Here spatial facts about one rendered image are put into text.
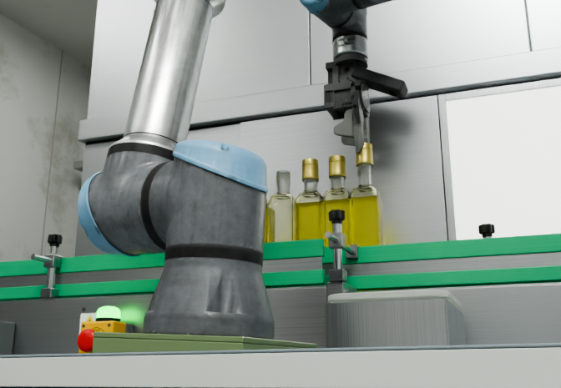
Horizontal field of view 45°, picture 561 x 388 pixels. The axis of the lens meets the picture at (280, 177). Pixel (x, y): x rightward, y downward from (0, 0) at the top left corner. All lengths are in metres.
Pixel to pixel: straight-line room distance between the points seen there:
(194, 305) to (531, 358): 0.34
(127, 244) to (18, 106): 4.73
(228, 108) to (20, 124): 3.99
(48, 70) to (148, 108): 4.99
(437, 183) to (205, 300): 0.82
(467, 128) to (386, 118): 0.18
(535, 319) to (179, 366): 0.68
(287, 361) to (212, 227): 0.19
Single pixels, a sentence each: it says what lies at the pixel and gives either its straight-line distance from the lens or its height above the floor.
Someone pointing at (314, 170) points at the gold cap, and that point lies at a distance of 1.38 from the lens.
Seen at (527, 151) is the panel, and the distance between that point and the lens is 1.46.
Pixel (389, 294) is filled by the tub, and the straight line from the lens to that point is 0.96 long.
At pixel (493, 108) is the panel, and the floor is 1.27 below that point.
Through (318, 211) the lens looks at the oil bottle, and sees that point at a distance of 1.34.
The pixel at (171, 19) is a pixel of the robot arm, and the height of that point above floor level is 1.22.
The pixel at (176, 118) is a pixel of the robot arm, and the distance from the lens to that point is 0.93.
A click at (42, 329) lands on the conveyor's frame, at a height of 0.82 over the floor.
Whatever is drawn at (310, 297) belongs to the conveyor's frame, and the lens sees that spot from 1.18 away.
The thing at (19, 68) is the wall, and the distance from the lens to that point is 5.68.
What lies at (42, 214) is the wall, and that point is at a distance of 5.59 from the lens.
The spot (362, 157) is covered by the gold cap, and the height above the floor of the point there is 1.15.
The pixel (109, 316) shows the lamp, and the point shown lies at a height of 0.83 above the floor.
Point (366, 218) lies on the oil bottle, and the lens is 1.31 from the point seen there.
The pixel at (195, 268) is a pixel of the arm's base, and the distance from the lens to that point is 0.75.
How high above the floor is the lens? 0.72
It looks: 17 degrees up
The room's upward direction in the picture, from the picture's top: straight up
